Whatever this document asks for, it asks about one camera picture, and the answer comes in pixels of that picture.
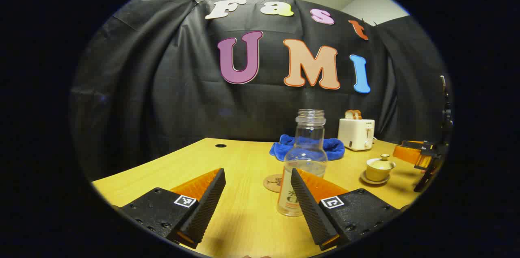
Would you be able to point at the black backdrop cloth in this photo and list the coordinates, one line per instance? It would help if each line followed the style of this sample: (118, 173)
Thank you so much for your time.
(170, 99)

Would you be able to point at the cream teacup lid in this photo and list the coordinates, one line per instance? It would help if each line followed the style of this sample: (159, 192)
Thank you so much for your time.
(382, 163)

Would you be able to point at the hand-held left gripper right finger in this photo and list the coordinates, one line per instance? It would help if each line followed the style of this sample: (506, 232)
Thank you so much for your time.
(310, 209)

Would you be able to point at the cream teacup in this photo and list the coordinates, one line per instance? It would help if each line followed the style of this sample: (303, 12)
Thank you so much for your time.
(378, 173)

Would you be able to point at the cream saucer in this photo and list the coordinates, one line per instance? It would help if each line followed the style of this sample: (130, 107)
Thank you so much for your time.
(371, 182)

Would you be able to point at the toast slice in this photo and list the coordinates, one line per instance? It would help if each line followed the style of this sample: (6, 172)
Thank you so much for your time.
(349, 114)
(358, 114)

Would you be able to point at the clear water bottle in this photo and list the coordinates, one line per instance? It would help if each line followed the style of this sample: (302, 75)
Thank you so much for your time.
(310, 128)

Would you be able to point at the white toaster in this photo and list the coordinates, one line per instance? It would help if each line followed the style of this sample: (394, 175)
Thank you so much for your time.
(355, 134)

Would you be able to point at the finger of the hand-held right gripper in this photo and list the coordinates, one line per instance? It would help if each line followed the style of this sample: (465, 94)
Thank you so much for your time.
(406, 153)
(423, 161)

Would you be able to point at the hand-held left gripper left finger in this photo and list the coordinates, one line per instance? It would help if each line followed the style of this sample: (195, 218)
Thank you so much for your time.
(205, 207)

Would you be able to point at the blue towel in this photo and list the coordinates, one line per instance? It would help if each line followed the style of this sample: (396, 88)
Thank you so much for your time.
(336, 148)

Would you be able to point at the round wooden coaster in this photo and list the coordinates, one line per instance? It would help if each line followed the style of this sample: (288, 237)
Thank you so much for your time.
(271, 183)

